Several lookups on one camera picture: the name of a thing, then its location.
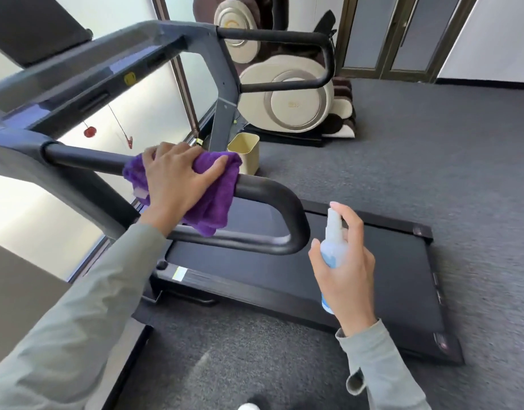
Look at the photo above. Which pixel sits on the red treadmill safety key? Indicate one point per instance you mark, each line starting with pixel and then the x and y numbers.
pixel 90 132

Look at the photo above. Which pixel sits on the cream waste bin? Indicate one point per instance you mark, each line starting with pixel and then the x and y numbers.
pixel 244 151

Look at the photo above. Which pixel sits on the person's left thumb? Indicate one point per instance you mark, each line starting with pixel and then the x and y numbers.
pixel 212 168

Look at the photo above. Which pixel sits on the purple microfibre cloth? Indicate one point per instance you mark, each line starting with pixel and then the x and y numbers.
pixel 215 196

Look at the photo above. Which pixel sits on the brown and cream massage chair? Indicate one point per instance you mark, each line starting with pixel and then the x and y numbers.
pixel 287 98

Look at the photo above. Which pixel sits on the person's right thumb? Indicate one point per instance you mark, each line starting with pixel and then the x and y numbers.
pixel 318 257

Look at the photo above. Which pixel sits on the clear blue spray bottle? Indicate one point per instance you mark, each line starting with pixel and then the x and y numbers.
pixel 332 249

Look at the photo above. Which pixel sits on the person's white shoe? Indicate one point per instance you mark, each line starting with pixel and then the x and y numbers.
pixel 248 407

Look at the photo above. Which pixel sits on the black and grey treadmill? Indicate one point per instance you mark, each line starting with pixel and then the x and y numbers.
pixel 253 260

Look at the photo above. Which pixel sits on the person's left forearm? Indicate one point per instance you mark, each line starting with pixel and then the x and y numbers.
pixel 69 324

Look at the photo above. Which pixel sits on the dark framed double door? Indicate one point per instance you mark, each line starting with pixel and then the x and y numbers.
pixel 398 34

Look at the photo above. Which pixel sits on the person's left hand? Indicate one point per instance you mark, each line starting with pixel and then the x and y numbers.
pixel 172 187

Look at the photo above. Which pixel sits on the person's right forearm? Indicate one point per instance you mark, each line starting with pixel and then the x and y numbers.
pixel 381 371

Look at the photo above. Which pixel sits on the person's right hand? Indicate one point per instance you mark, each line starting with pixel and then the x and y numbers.
pixel 351 286

